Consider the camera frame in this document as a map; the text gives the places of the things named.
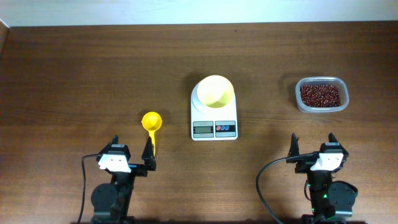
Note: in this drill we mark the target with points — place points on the red adzuki beans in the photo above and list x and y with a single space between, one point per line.
320 96

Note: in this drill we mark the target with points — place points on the clear plastic food container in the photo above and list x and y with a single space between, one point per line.
339 83

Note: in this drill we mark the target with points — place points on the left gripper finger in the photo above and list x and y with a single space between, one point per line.
115 140
148 152

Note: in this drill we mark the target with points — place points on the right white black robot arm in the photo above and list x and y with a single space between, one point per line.
331 200

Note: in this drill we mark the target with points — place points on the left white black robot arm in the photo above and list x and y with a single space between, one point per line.
111 200

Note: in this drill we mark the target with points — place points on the pale yellow plastic bowl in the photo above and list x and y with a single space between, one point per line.
215 91

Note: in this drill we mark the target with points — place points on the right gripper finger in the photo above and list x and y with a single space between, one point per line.
333 143
294 148

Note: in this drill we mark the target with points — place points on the yellow plastic measuring scoop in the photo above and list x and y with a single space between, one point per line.
152 122

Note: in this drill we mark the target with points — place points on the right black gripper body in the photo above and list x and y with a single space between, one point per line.
304 163

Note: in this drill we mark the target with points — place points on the white digital kitchen scale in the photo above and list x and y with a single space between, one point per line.
212 124

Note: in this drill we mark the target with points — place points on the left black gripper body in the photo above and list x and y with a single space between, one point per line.
138 171

